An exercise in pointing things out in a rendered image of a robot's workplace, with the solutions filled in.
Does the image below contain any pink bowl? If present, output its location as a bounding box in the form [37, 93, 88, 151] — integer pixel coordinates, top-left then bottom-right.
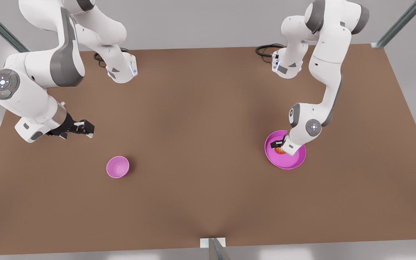
[106, 156, 130, 179]

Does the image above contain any pink plate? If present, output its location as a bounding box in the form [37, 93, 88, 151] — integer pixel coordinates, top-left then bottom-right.
[264, 130, 307, 170]

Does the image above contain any black cable loop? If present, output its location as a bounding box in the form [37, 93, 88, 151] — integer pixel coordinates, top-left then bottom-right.
[255, 44, 285, 64]
[94, 48, 129, 68]

